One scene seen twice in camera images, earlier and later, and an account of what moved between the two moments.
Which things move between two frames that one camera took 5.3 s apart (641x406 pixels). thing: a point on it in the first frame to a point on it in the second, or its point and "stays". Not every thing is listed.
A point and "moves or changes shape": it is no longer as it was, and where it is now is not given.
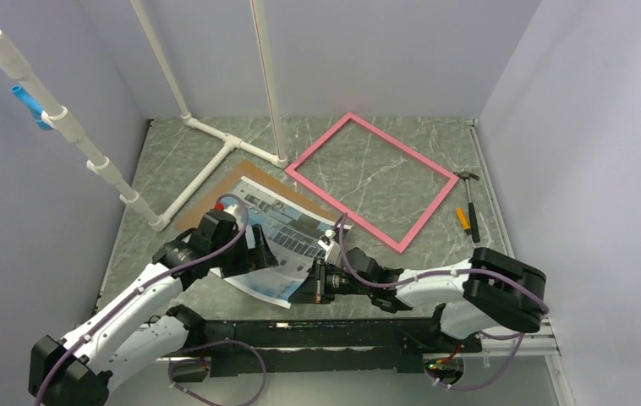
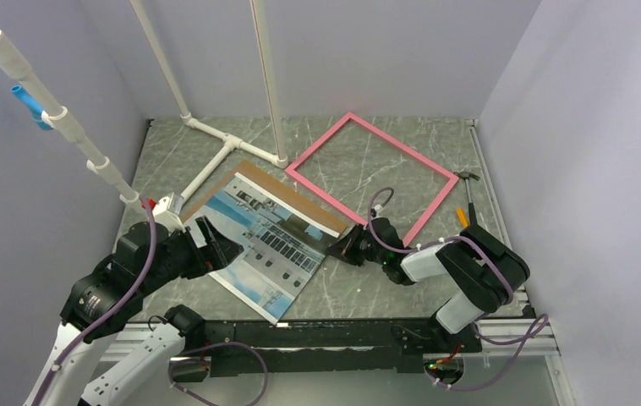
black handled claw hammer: x=471 y=210 stays
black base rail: x=325 y=347 stays
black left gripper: x=257 y=257 to x=220 y=249
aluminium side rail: x=542 y=346 stays
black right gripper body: x=331 y=281 to x=364 y=249
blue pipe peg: x=32 y=107 stays
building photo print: x=294 y=231 moves or changes shape
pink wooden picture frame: x=308 y=182 stays
